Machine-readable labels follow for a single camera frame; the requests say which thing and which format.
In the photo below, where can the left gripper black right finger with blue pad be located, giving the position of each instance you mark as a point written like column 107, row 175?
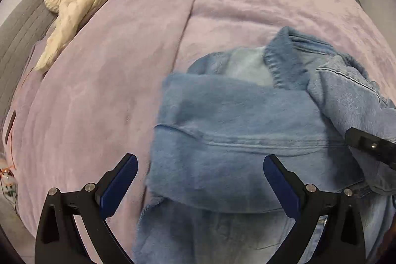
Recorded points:
column 342, row 239

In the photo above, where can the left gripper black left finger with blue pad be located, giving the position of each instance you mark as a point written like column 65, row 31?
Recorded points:
column 58, row 239

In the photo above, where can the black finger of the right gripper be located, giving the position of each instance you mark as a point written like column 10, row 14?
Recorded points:
column 378, row 148

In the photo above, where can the blue denim jacket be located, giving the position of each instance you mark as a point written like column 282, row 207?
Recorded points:
column 294, row 98

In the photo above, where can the lilac plush blanket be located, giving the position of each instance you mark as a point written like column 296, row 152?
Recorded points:
column 101, row 98

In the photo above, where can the grey upholstered headboard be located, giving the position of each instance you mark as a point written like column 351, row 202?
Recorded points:
column 25, row 25

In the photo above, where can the cream quilted pillow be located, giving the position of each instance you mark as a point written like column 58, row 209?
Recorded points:
column 71, row 15

